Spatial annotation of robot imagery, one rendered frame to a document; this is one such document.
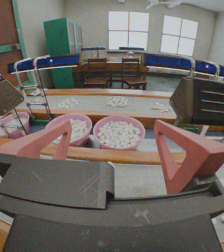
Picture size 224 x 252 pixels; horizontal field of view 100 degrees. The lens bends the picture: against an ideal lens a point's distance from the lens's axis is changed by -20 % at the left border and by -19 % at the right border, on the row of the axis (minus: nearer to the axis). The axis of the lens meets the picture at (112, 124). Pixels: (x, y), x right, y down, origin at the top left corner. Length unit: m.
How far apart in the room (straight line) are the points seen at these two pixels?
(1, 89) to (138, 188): 0.48
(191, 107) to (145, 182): 0.33
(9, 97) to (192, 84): 0.36
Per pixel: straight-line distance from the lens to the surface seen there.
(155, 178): 0.49
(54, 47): 3.16
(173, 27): 5.82
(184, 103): 0.21
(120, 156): 0.49
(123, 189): 0.45
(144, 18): 5.46
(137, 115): 0.74
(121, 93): 1.05
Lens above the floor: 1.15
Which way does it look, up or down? 37 degrees down
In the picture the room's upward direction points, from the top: straight up
